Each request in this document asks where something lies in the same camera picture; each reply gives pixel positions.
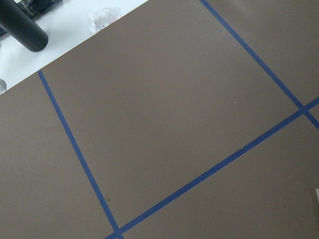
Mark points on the clear plastic bag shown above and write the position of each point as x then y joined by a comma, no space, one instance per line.
99,20

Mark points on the black water bottle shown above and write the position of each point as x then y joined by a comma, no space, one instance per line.
34,41

